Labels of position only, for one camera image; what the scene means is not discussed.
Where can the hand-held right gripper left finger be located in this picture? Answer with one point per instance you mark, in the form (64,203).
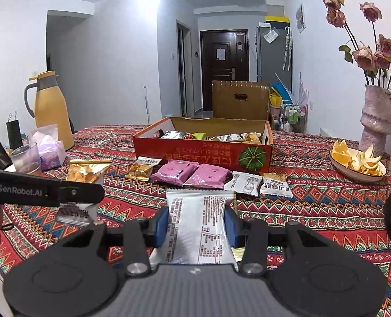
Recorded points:
(162,228)

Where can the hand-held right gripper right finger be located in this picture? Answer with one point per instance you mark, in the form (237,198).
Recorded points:
(231,228)

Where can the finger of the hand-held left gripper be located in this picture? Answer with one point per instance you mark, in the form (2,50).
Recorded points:
(80,194)

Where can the gold snack packet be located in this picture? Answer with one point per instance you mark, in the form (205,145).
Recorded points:
(86,171)
(142,170)

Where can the white snack packet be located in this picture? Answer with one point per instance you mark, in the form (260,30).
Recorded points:
(245,183)
(197,224)

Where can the pink snack packet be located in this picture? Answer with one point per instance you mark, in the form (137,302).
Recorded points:
(207,176)
(172,171)

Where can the yellow crisp snack packet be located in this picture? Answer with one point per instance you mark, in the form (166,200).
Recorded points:
(276,188)

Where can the red cardboard box pumpkin print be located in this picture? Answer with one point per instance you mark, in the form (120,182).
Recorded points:
(195,155)

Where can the clear plastic cup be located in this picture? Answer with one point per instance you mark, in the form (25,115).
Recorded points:
(25,160)

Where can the purple tissue pack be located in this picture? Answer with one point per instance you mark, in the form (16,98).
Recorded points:
(50,148)

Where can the black paper bag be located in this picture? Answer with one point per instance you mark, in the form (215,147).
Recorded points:
(14,133)

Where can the yellow thermos jug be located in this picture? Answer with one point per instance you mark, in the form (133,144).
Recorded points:
(52,115)

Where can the patterned red tablecloth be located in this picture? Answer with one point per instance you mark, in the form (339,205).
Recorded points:
(314,204)

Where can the brown cardboard carton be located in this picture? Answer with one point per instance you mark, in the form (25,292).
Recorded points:
(225,100)

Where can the brown shallow bowl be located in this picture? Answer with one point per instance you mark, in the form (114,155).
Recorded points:
(354,175)

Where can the yellow plastic item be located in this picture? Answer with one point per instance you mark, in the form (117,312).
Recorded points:
(275,99)

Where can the blue plastic item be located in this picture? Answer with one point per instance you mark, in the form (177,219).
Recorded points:
(283,92)

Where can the dark entrance door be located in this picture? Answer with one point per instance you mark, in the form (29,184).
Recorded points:
(208,72)

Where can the grey refrigerator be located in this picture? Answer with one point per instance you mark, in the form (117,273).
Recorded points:
(268,62)

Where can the paper notice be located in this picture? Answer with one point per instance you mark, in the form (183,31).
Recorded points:
(220,54)

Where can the pink textured vase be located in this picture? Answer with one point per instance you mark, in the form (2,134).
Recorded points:
(377,119)

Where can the white folded umbrella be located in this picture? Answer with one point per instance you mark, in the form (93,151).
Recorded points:
(287,49)

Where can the clear plastic bag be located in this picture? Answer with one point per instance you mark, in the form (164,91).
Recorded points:
(270,35)

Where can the yellow and black box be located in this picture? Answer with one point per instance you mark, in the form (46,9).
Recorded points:
(276,20)

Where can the dried pink roses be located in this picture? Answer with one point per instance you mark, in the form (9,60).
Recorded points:
(367,56)

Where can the wall picture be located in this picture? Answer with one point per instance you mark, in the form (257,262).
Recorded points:
(301,18)

